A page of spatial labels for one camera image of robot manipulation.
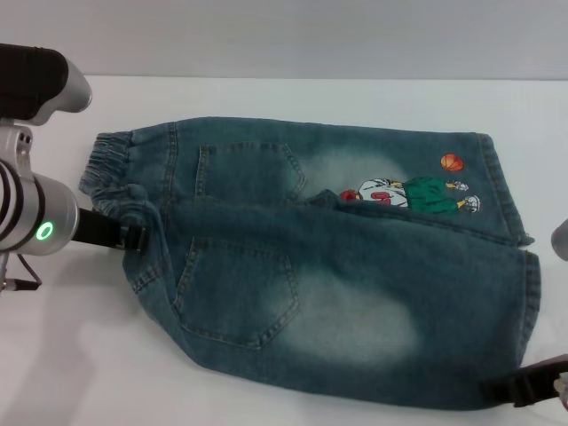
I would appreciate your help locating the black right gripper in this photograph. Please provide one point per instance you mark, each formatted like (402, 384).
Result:
(539, 377)

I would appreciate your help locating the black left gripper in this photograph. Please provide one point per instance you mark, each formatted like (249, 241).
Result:
(95, 228)

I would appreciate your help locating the blue denim shorts with cartoon print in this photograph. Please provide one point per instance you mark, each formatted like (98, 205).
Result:
(337, 266)

